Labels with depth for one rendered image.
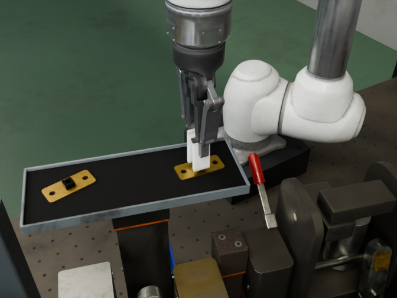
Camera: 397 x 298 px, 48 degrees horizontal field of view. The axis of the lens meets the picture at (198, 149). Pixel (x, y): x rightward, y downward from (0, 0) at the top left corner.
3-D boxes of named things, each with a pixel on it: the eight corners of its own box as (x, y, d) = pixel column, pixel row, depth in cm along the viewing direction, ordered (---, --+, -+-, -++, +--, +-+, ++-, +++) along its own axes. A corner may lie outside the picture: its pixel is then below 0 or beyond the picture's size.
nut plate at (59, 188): (50, 204, 72) (48, 199, 71) (41, 191, 74) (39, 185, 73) (97, 181, 76) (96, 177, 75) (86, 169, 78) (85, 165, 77)
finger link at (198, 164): (208, 132, 73) (210, 135, 73) (208, 165, 77) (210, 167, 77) (191, 137, 72) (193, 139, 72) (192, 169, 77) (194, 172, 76)
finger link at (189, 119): (185, 75, 66) (182, 70, 67) (184, 131, 74) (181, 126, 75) (209, 70, 67) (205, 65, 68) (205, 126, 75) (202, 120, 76)
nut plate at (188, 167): (181, 181, 76) (181, 176, 75) (173, 167, 78) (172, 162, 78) (225, 168, 78) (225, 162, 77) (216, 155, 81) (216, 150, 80)
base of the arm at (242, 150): (198, 138, 144) (197, 125, 140) (254, 115, 152) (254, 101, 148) (228, 172, 132) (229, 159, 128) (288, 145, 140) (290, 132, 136)
